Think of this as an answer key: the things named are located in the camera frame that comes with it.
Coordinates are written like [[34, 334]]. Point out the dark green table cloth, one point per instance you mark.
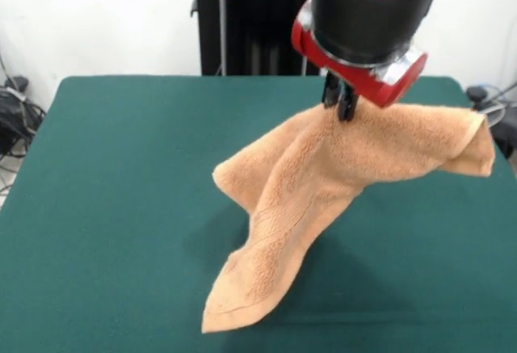
[[121, 167]]

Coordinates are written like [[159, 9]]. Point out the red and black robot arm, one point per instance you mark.
[[363, 5]]

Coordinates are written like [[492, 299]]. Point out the tan terry towel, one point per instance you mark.
[[323, 175]]

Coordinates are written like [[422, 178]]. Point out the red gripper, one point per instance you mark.
[[363, 82]]

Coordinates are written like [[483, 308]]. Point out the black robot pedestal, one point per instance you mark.
[[250, 22]]

